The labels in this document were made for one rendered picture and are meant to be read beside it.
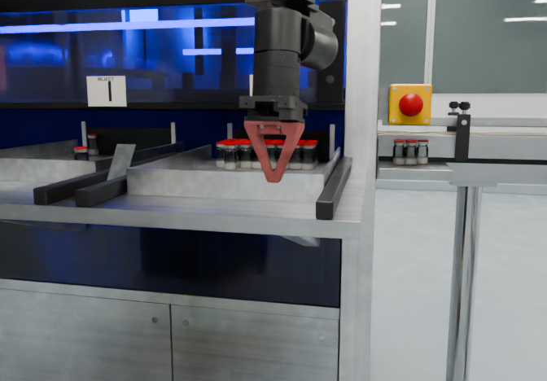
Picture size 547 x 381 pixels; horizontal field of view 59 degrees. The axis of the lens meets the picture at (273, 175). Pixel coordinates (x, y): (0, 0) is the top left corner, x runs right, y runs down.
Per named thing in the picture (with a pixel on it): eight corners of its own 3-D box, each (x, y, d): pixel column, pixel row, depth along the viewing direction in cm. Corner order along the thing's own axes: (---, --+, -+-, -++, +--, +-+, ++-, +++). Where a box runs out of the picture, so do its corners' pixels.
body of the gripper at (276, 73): (307, 120, 63) (309, 62, 63) (294, 112, 53) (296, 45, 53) (259, 119, 65) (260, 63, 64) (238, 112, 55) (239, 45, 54)
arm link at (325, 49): (243, -43, 59) (302, -55, 54) (297, -16, 68) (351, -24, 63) (237, 56, 60) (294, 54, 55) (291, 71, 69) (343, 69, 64)
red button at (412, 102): (397, 116, 86) (398, 93, 86) (421, 116, 86) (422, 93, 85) (399, 116, 83) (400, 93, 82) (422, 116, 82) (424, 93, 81)
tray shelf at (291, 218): (58, 162, 111) (57, 154, 111) (368, 172, 97) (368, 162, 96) (-171, 208, 65) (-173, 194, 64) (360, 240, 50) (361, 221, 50)
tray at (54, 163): (76, 154, 110) (76, 138, 109) (185, 157, 104) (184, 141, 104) (-51, 178, 77) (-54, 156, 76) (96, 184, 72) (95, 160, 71)
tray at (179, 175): (209, 161, 97) (209, 144, 97) (339, 165, 92) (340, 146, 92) (127, 194, 64) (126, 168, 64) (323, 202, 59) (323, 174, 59)
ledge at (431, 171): (378, 168, 102) (378, 159, 102) (443, 170, 99) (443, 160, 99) (378, 178, 89) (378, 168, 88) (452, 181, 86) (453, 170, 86)
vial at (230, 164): (226, 168, 87) (225, 142, 86) (238, 168, 86) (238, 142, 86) (222, 169, 85) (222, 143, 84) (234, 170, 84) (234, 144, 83)
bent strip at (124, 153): (120, 182, 73) (117, 143, 72) (137, 183, 73) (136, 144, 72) (61, 202, 60) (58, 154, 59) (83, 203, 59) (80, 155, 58)
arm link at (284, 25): (245, 3, 58) (283, -5, 54) (279, 17, 63) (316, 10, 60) (243, 62, 58) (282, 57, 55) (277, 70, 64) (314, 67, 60)
